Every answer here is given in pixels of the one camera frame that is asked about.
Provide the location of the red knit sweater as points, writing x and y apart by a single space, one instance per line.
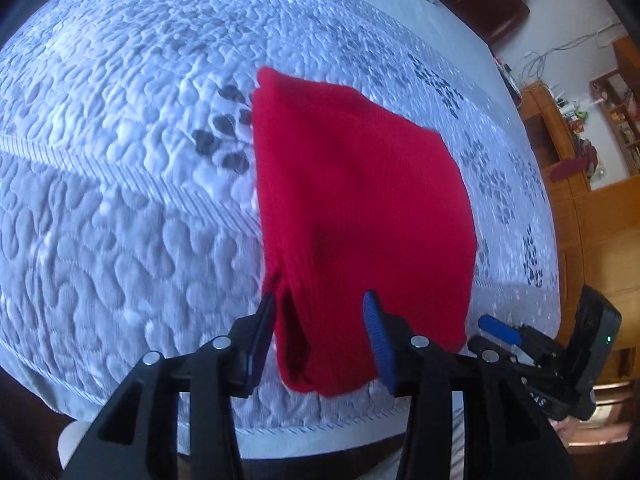
350 185

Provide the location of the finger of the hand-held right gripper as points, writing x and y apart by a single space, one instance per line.
497 327
515 355

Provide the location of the light wooden cabinet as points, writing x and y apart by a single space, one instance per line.
590 240

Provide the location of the dark red cloth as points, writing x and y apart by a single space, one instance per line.
575 165

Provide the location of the pale blue bed sheet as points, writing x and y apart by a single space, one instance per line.
300 440

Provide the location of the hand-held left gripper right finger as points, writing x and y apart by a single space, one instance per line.
377 340

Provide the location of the white round object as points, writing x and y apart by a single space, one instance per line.
72 442

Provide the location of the wooden shelf unit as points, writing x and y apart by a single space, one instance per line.
622 110

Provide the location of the white quilted leaf-print mattress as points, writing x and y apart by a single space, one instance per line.
125 185

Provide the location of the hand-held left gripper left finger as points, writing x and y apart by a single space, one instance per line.
260 332

